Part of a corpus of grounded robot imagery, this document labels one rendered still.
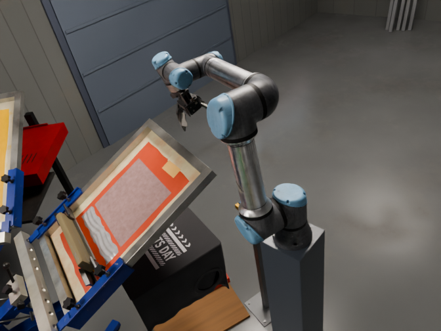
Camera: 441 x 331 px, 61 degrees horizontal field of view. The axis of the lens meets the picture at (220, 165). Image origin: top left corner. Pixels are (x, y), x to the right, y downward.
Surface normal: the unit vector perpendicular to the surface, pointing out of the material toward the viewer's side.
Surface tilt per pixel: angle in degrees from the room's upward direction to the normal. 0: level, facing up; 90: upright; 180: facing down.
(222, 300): 0
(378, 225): 0
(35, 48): 90
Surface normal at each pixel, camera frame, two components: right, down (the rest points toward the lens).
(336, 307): -0.16, -0.78
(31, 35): 0.74, 0.31
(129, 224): -0.48, -0.52
